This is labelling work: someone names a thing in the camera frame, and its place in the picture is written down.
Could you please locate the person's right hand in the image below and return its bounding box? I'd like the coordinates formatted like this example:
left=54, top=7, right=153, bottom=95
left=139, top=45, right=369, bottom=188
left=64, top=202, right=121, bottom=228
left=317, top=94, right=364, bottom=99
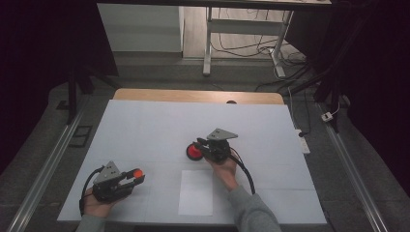
left=206, top=156, right=240, bottom=191

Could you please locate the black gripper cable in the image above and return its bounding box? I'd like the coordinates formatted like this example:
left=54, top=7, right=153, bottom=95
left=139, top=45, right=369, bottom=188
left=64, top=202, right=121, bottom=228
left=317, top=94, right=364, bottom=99
left=229, top=146, right=256, bottom=196
left=78, top=165, right=105, bottom=217

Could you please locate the black floor cable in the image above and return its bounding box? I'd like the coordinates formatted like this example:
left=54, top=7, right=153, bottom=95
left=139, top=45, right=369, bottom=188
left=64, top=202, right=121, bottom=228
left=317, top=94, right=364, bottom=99
left=254, top=62, right=312, bottom=93
left=211, top=8, right=281, bottom=59

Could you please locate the round red ink pad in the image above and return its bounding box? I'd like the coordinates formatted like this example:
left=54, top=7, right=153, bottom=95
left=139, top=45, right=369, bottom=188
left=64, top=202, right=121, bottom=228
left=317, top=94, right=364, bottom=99
left=186, top=142, right=205, bottom=161

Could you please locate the large white table cover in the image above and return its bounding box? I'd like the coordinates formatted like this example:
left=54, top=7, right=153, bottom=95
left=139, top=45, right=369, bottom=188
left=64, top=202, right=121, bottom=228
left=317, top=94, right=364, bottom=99
left=57, top=99, right=328, bottom=225

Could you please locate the white paper sheet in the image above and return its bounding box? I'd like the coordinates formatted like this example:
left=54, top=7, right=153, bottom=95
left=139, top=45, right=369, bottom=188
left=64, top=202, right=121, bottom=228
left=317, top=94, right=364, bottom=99
left=178, top=169, right=215, bottom=217

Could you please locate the white cabinet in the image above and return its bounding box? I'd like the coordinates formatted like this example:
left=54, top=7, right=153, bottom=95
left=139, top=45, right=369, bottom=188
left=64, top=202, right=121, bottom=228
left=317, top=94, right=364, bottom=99
left=97, top=3, right=185, bottom=53

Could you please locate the white power strip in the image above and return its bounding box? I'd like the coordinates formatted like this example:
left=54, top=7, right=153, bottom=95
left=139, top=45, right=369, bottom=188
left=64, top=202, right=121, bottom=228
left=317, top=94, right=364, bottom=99
left=295, top=129, right=311, bottom=155

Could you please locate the person's left hand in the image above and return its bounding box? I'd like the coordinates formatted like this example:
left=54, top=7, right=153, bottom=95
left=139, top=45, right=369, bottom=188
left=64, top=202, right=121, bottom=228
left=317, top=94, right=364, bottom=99
left=82, top=189, right=125, bottom=218

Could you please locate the black metal stand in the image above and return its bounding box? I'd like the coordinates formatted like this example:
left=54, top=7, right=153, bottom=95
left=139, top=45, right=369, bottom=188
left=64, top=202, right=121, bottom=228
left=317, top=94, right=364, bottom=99
left=66, top=64, right=121, bottom=126
left=289, top=54, right=350, bottom=133

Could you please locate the white-legged desk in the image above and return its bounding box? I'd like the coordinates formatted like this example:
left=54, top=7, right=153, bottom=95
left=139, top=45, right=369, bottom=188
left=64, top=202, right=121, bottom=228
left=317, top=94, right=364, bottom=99
left=96, top=0, right=333, bottom=79

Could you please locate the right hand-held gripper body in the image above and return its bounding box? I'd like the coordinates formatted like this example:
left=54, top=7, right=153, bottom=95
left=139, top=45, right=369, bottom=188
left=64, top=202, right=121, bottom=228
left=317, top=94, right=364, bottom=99
left=201, top=128, right=239, bottom=163

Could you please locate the metal floor rail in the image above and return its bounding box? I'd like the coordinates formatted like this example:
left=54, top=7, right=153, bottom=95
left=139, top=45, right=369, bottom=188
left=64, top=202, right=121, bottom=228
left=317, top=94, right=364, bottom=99
left=317, top=102, right=390, bottom=232
left=6, top=96, right=89, bottom=232

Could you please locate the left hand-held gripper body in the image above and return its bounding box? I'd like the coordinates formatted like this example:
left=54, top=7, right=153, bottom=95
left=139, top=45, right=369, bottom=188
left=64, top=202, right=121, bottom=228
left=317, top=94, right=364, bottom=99
left=92, top=160, right=134, bottom=203

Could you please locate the white power cable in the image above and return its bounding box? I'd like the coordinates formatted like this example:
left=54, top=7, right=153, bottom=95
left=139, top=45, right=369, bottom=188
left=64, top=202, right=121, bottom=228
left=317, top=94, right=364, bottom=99
left=287, top=86, right=302, bottom=131

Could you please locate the black curtain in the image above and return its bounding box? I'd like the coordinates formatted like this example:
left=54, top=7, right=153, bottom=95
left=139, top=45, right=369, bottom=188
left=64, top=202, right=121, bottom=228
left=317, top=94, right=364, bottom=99
left=0, top=0, right=119, bottom=175
left=286, top=0, right=410, bottom=187

